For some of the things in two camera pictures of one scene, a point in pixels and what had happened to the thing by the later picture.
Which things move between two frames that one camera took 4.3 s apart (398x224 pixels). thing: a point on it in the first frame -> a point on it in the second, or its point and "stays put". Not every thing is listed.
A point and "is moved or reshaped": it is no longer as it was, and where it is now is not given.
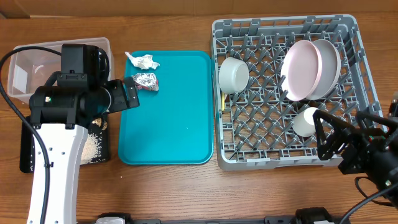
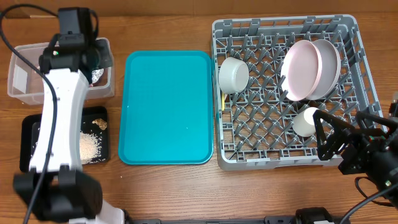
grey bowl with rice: [234, 75] stays put
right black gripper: [336, 138] stays put
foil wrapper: [147, 81] is moved or reshaped
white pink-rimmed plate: [301, 70] stays put
